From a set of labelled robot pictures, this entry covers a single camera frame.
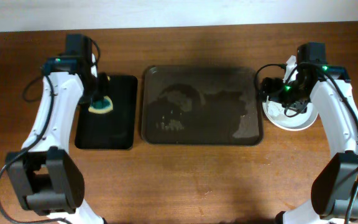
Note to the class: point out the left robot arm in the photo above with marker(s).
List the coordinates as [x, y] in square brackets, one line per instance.
[43, 175]

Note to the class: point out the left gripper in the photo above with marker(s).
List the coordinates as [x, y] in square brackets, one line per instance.
[101, 86]

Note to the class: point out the small black tray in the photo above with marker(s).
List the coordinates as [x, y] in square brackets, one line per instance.
[114, 130]

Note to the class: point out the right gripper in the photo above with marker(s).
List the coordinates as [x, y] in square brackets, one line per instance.
[295, 104]

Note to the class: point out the green yellow sponge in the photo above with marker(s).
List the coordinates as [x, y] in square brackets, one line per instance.
[102, 106]

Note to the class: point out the white plate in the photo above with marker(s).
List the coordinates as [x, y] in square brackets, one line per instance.
[275, 113]

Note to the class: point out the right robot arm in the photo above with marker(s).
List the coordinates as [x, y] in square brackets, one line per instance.
[334, 193]

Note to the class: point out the large brown tray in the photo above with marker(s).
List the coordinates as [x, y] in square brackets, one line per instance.
[189, 105]

